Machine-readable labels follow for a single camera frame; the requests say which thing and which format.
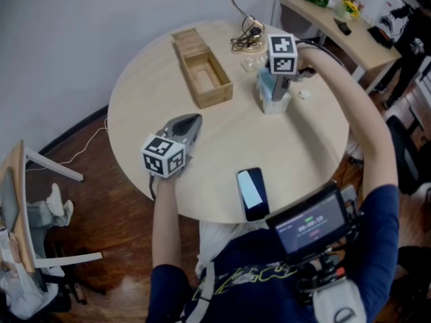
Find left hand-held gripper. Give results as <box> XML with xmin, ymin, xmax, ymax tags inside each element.
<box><xmin>140</xmin><ymin>113</ymin><xmax>203</xmax><ymax>180</ymax></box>

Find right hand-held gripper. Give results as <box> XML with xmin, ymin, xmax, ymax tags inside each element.
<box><xmin>267</xmin><ymin>34</ymin><xmax>316</xmax><ymax>102</ymax></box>

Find light blue tissue pack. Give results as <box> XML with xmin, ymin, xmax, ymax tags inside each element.
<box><xmin>256</xmin><ymin>66</ymin><xmax>291</xmax><ymax>114</ymax></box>

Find person's right forearm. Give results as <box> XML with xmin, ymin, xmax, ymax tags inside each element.
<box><xmin>298</xmin><ymin>44</ymin><xmax>400</xmax><ymax>194</ymax></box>

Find person's left forearm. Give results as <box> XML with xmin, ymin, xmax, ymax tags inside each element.
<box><xmin>152</xmin><ymin>175</ymin><xmax>183</xmax><ymax>268</ymax></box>

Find clear bottle green label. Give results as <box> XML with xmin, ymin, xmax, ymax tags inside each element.
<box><xmin>240</xmin><ymin>56</ymin><xmax>269</xmax><ymax>73</ymax></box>

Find open wooden box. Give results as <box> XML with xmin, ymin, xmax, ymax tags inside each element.
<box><xmin>170</xmin><ymin>28</ymin><xmax>234</xmax><ymax>110</ymax></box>

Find small black device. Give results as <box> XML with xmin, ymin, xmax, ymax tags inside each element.
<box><xmin>333</xmin><ymin>17</ymin><xmax>352</xmax><ymax>36</ymax></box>

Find curved wooden side desk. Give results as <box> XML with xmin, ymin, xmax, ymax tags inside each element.
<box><xmin>278</xmin><ymin>0</ymin><xmax>403</xmax><ymax>94</ymax></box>

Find black smartphone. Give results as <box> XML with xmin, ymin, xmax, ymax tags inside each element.
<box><xmin>235</xmin><ymin>167</ymin><xmax>271</xmax><ymax>222</ymax></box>

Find yellow flower pot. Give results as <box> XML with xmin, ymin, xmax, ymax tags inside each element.
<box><xmin>338</xmin><ymin>0</ymin><xmax>364</xmax><ymax>20</ymax></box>

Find flat black case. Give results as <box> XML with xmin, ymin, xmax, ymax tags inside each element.
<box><xmin>367</xmin><ymin>26</ymin><xmax>395</xmax><ymax>49</ymax></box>

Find person's white shorts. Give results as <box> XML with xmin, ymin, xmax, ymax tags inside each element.
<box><xmin>197</xmin><ymin>220</ymin><xmax>246</xmax><ymax>275</ymax></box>

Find black chest monitor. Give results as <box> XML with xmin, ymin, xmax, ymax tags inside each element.
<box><xmin>265</xmin><ymin>182</ymin><xmax>351</xmax><ymax>265</ymax></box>

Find black office chair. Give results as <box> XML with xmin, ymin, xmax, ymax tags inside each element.
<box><xmin>385</xmin><ymin>114</ymin><xmax>431</xmax><ymax>196</ymax></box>

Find person's navy shirt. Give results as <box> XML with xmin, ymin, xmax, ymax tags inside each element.
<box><xmin>146</xmin><ymin>183</ymin><xmax>400</xmax><ymax>323</ymax></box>

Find wooden desk white legs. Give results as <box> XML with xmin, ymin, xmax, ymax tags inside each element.
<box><xmin>0</xmin><ymin>139</ymin><xmax>104</xmax><ymax>274</ymax></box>

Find black swivel chair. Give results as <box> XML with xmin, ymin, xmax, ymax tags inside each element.
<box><xmin>40</xmin><ymin>244</ymin><xmax>107</xmax><ymax>304</ymax></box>

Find computer monitor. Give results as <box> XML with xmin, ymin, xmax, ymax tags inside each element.
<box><xmin>0</xmin><ymin>168</ymin><xmax>20</xmax><ymax>231</ymax></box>

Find white pouch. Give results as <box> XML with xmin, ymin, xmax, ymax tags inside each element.
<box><xmin>312</xmin><ymin>277</ymin><xmax>366</xmax><ymax>323</ymax></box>

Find right hand-held gripper cable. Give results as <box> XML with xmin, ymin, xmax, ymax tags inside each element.
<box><xmin>296</xmin><ymin>38</ymin><xmax>346</xmax><ymax>69</ymax></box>

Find hand-held gripper cable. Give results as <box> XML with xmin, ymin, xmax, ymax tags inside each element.
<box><xmin>296</xmin><ymin>38</ymin><xmax>346</xmax><ymax>69</ymax></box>
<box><xmin>147</xmin><ymin>175</ymin><xmax>158</xmax><ymax>201</ymax></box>

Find black lamp cable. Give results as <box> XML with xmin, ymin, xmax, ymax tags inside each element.
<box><xmin>230</xmin><ymin>25</ymin><xmax>263</xmax><ymax>52</ymax></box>

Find left hand-held gripper cable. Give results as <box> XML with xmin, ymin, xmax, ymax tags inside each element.
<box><xmin>147</xmin><ymin>175</ymin><xmax>158</xmax><ymax>201</ymax></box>

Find thin white cable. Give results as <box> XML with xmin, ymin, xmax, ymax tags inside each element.
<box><xmin>26</xmin><ymin>118</ymin><xmax>109</xmax><ymax>173</ymax></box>

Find grey chest strap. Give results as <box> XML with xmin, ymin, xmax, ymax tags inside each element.
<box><xmin>198</xmin><ymin>262</ymin><xmax>216</xmax><ymax>302</ymax></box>

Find black camera rig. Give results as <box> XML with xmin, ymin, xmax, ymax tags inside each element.
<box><xmin>296</xmin><ymin>254</ymin><xmax>351</xmax><ymax>302</ymax></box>

